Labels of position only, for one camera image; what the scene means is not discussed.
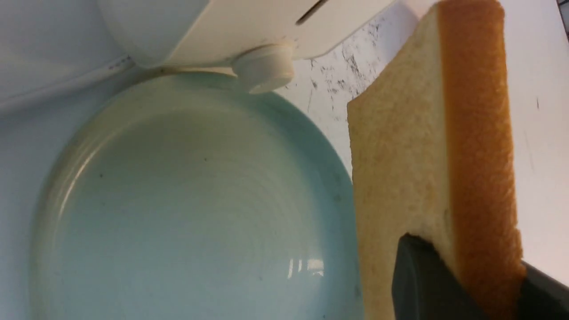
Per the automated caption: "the toast slice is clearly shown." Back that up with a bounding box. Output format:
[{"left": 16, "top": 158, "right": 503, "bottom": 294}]
[{"left": 347, "top": 0, "right": 526, "bottom": 320}]

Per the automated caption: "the white two-slot toaster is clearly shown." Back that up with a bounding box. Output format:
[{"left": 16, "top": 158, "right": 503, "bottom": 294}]
[{"left": 98, "top": 0, "right": 392, "bottom": 94}]

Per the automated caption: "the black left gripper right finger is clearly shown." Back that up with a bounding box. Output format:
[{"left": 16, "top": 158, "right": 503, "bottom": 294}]
[{"left": 517, "top": 261, "right": 569, "bottom": 320}]

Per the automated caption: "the light blue ceramic plate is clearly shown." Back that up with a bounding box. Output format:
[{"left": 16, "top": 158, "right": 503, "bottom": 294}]
[{"left": 28, "top": 72, "right": 364, "bottom": 320}]

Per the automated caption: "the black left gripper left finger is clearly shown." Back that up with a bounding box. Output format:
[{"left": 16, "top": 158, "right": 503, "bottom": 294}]
[{"left": 392, "top": 234, "right": 485, "bottom": 320}]

